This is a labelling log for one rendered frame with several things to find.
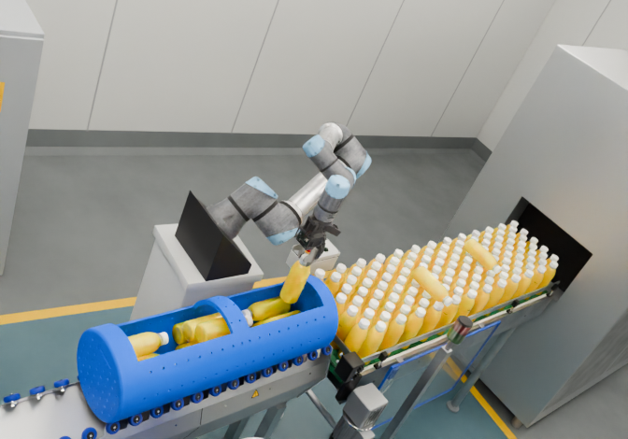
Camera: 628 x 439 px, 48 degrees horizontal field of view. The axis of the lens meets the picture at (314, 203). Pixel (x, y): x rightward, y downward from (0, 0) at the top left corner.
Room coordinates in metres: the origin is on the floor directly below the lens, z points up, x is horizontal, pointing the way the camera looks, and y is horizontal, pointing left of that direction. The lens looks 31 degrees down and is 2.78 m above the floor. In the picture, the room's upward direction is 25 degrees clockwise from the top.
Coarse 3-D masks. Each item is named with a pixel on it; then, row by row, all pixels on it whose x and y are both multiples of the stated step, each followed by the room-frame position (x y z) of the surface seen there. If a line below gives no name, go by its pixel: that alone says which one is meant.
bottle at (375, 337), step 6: (372, 330) 2.16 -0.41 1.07; (372, 336) 2.14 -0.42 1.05; (378, 336) 2.15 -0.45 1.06; (366, 342) 2.14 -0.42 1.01; (372, 342) 2.14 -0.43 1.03; (378, 342) 2.14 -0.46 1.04; (360, 348) 2.15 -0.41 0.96; (366, 348) 2.14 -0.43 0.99; (372, 348) 2.14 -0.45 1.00; (360, 354) 2.14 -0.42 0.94; (366, 354) 2.14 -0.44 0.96
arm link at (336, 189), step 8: (336, 176) 2.02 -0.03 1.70; (328, 184) 1.98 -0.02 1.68; (336, 184) 1.98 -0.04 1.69; (344, 184) 1.99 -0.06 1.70; (328, 192) 1.97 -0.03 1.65; (336, 192) 1.97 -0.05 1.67; (344, 192) 1.98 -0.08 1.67; (320, 200) 1.99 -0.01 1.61; (328, 200) 1.97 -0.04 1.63; (336, 200) 1.97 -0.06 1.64; (328, 208) 1.97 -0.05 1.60; (336, 208) 1.98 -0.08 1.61
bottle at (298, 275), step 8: (296, 264) 2.01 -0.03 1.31; (304, 264) 2.00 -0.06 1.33; (296, 272) 1.99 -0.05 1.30; (304, 272) 2.00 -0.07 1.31; (288, 280) 2.00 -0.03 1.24; (296, 280) 1.99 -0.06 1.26; (304, 280) 2.00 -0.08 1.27; (288, 288) 1.99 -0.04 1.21; (296, 288) 1.99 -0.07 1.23; (280, 296) 2.00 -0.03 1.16; (288, 296) 1.99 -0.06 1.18; (296, 296) 2.00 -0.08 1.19
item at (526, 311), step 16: (528, 304) 3.11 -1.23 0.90; (544, 304) 3.28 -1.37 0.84; (480, 320) 2.78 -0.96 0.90; (496, 320) 2.87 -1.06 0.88; (512, 320) 3.04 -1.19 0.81; (416, 352) 2.36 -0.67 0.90; (496, 352) 3.14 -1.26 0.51; (368, 368) 2.14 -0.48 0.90; (384, 368) 2.20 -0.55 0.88; (480, 368) 3.14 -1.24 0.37; (336, 384) 2.19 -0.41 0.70; (352, 384) 2.06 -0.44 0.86; (464, 384) 3.15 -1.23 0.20; (336, 400) 2.02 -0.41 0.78
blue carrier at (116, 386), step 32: (320, 288) 2.05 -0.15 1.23; (160, 320) 1.70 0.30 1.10; (288, 320) 1.84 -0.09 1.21; (320, 320) 1.94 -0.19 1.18; (96, 352) 1.41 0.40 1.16; (128, 352) 1.40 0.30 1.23; (160, 352) 1.67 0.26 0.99; (192, 352) 1.53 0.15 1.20; (224, 352) 1.61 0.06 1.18; (256, 352) 1.70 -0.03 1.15; (288, 352) 1.81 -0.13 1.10; (96, 384) 1.39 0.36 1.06; (128, 384) 1.34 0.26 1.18; (160, 384) 1.41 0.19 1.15; (192, 384) 1.50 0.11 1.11; (96, 416) 1.36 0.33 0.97; (128, 416) 1.34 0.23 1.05
